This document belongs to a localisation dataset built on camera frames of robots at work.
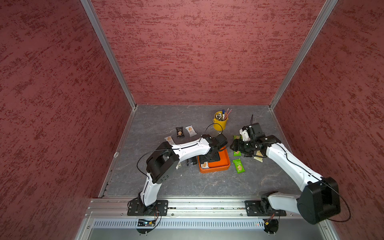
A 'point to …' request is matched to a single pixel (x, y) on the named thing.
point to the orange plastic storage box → (224, 163)
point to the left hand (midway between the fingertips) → (210, 162)
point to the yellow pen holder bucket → (219, 125)
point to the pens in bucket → (223, 116)
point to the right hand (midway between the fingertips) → (234, 150)
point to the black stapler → (193, 160)
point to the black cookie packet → (180, 133)
